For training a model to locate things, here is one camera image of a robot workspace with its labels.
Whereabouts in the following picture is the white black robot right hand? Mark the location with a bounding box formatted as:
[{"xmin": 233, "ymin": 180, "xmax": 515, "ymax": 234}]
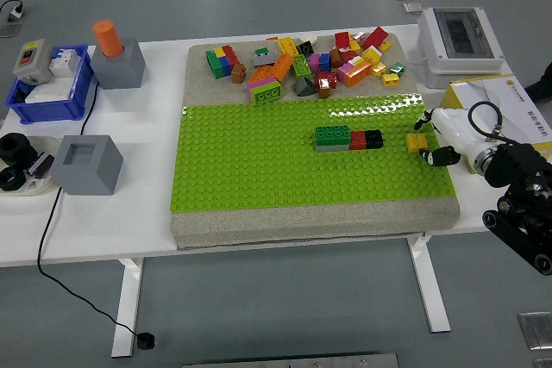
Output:
[{"xmin": 413, "ymin": 107, "xmax": 491, "ymax": 167}]

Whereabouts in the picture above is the large orange building brick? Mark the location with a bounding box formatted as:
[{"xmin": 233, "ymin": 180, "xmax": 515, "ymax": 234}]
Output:
[{"xmin": 342, "ymin": 59, "xmax": 373, "ymax": 89}]

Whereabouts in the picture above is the yellow white building brick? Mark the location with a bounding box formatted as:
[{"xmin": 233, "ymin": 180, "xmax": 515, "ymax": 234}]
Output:
[{"xmin": 361, "ymin": 46, "xmax": 383, "ymax": 65}]

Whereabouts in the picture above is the long red building brick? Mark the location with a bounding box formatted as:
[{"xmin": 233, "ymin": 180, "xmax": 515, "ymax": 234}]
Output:
[{"xmin": 361, "ymin": 26, "xmax": 390, "ymax": 52}]

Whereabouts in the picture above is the dark red building brick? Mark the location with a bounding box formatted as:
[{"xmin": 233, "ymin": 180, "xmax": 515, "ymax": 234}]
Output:
[{"xmin": 314, "ymin": 71, "xmax": 339, "ymax": 90}]

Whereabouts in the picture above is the dark grey sloped brick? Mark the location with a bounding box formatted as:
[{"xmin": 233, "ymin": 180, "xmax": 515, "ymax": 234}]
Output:
[{"xmin": 292, "ymin": 76, "xmax": 317, "ymax": 98}]

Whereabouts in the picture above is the long orange building brick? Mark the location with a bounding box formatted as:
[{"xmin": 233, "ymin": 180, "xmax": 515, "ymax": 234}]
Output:
[{"xmin": 271, "ymin": 53, "xmax": 296, "ymax": 82}]

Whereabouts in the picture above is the large lime building brick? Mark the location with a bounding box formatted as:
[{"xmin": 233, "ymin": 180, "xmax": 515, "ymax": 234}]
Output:
[{"xmin": 251, "ymin": 83, "xmax": 284, "ymax": 106}]

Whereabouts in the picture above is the green studded baseplate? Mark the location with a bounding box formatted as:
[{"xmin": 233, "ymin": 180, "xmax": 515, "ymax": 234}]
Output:
[{"xmin": 169, "ymin": 92, "xmax": 457, "ymax": 214}]

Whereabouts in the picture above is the large pink building brick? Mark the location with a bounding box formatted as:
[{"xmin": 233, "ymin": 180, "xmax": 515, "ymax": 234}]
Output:
[{"xmin": 246, "ymin": 75, "xmax": 282, "ymax": 100}]

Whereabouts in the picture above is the yellow white cardboard box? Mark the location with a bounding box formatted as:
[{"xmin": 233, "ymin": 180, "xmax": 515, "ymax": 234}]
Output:
[{"xmin": 438, "ymin": 74, "xmax": 552, "ymax": 176}]

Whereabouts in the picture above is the white table leg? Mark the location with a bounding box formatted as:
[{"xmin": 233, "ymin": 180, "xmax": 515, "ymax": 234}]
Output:
[
  {"xmin": 405, "ymin": 233, "xmax": 452, "ymax": 335},
  {"xmin": 110, "ymin": 257, "xmax": 146, "ymax": 359}
]

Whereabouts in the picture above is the grey-brown foam mat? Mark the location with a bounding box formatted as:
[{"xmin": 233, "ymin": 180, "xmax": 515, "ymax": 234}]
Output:
[{"xmin": 170, "ymin": 25, "xmax": 461, "ymax": 252}]

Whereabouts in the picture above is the long metal floor plate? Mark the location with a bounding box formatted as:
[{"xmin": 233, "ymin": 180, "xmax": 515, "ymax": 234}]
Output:
[{"xmin": 182, "ymin": 352, "xmax": 400, "ymax": 368}]

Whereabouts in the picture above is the grey cube holder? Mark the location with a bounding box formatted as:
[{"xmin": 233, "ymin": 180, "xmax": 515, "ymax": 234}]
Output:
[
  {"xmin": 90, "ymin": 36, "xmax": 147, "ymax": 90},
  {"xmin": 51, "ymin": 134, "xmax": 125, "ymax": 197}
]

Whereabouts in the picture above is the orange cylinder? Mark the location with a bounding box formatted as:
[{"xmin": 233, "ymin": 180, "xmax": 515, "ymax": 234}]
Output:
[{"xmin": 91, "ymin": 19, "xmax": 126, "ymax": 59}]

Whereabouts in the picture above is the black plug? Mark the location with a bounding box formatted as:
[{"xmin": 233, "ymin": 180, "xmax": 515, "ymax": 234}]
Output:
[{"xmin": 136, "ymin": 332, "xmax": 157, "ymax": 352}]

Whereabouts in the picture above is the white circuit breaker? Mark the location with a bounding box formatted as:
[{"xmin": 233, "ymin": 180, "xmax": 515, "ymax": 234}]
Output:
[{"xmin": 48, "ymin": 47, "xmax": 79, "ymax": 78}]

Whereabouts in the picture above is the blue plastic bin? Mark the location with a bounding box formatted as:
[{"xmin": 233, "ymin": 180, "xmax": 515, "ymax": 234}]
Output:
[{"xmin": 4, "ymin": 43, "xmax": 96, "ymax": 125}]

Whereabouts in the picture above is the brown silver small part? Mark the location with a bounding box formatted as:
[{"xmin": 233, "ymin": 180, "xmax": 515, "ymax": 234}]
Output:
[{"xmin": 27, "ymin": 151, "xmax": 56, "ymax": 180}]

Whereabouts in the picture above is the large black nut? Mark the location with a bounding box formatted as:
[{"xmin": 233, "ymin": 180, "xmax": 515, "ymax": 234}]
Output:
[{"xmin": 0, "ymin": 132, "xmax": 40, "ymax": 167}]

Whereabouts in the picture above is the small black nut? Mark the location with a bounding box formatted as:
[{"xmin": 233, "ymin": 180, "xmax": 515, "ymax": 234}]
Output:
[{"xmin": 0, "ymin": 166, "xmax": 28, "ymax": 192}]

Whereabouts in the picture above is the floor socket with plug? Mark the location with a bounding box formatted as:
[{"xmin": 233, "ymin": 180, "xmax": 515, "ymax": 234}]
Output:
[{"xmin": 0, "ymin": 0, "xmax": 28, "ymax": 22}]

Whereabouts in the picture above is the white electrical enclosure box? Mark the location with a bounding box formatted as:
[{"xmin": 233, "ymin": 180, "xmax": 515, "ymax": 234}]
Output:
[{"xmin": 416, "ymin": 6, "xmax": 505, "ymax": 90}]

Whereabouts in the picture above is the white flat switch panel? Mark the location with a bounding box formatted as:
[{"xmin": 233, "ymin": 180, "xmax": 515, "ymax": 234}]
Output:
[{"xmin": 24, "ymin": 83, "xmax": 72, "ymax": 104}]

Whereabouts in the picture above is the grey switch box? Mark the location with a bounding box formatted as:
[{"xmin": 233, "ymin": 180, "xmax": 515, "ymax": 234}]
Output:
[{"xmin": 12, "ymin": 38, "xmax": 54, "ymax": 85}]

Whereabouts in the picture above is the black power cord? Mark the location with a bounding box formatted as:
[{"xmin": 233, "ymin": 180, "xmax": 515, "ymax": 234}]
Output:
[{"xmin": 36, "ymin": 78, "xmax": 144, "ymax": 340}]

